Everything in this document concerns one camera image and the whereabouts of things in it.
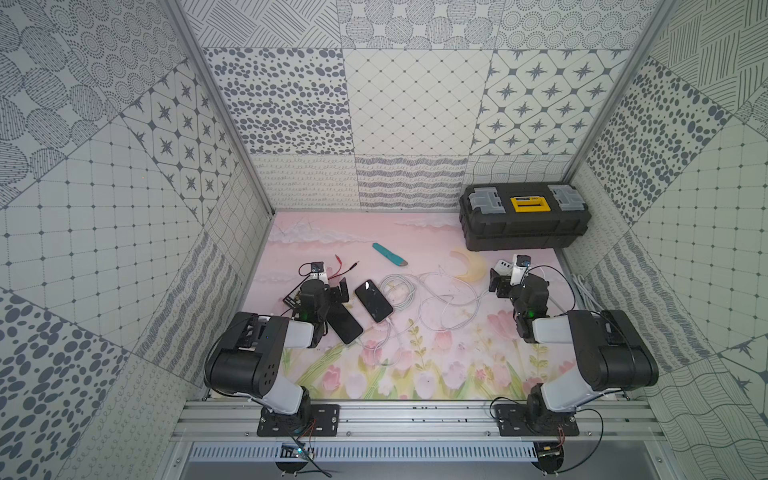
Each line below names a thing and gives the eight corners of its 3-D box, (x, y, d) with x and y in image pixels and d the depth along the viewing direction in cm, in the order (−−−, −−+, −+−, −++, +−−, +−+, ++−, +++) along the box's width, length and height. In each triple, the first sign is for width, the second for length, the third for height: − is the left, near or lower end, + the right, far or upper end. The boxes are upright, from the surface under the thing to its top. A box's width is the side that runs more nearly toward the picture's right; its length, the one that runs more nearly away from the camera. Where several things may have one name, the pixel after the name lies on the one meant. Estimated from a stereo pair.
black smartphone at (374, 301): (377, 323, 93) (376, 319, 90) (355, 293, 100) (354, 288, 97) (393, 312, 95) (393, 308, 92) (370, 284, 102) (370, 278, 99)
